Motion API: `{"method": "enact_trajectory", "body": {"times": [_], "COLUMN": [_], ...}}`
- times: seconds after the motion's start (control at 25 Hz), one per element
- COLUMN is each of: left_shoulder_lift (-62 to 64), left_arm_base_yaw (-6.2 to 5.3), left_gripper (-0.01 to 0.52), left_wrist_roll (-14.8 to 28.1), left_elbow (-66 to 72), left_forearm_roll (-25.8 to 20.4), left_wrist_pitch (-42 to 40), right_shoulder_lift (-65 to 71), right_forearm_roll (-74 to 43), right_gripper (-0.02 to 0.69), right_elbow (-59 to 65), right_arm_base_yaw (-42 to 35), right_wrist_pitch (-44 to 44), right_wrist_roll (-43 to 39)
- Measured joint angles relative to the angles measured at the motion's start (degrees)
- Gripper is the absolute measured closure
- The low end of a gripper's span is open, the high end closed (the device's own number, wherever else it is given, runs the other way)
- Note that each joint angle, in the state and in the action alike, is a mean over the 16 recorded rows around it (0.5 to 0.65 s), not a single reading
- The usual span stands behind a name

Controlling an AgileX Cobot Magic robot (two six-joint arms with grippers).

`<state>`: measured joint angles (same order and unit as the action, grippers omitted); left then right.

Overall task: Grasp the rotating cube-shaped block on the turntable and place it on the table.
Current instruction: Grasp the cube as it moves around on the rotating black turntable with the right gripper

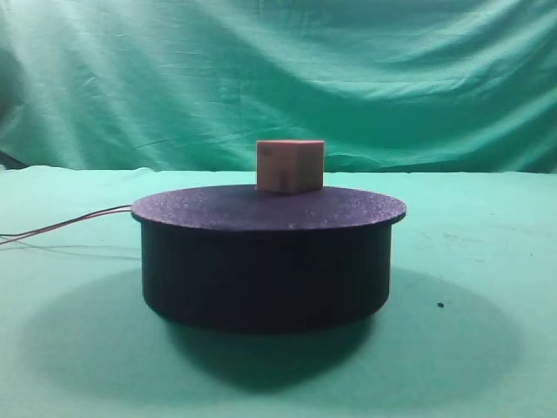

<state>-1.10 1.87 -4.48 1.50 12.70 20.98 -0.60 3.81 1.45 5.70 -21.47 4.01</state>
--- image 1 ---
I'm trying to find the pink cube-shaped block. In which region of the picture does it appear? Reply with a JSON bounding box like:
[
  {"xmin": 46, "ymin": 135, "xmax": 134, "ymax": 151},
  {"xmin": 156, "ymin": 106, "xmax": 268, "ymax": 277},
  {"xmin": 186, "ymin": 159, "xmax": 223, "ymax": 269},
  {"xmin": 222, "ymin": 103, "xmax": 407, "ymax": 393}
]
[{"xmin": 256, "ymin": 139, "xmax": 325, "ymax": 194}]

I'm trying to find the black round turntable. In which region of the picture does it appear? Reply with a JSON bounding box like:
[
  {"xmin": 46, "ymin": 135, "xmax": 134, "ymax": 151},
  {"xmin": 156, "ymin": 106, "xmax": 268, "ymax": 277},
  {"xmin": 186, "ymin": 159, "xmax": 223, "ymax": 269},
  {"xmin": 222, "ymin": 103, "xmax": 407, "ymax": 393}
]
[{"xmin": 131, "ymin": 185, "xmax": 406, "ymax": 334}]

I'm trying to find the green backdrop cloth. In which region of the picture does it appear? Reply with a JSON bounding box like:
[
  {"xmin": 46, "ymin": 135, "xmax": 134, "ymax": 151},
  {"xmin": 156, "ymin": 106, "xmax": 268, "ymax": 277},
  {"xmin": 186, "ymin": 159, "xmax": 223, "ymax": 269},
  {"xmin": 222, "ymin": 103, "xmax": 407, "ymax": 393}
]
[{"xmin": 1, "ymin": 1, "xmax": 556, "ymax": 173}]

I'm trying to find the green table cloth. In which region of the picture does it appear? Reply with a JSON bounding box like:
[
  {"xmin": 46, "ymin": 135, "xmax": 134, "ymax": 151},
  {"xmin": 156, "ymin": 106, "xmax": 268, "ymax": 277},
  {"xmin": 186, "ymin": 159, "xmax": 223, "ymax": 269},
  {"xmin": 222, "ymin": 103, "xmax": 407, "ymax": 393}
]
[{"xmin": 1, "ymin": 166, "xmax": 556, "ymax": 417}]

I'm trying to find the black wire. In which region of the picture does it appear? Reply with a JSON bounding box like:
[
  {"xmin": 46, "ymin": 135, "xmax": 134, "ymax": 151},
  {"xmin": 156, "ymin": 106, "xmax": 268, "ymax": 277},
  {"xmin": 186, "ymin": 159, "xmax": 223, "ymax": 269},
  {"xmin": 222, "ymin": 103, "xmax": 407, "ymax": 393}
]
[{"xmin": 0, "ymin": 209, "xmax": 133, "ymax": 245}]

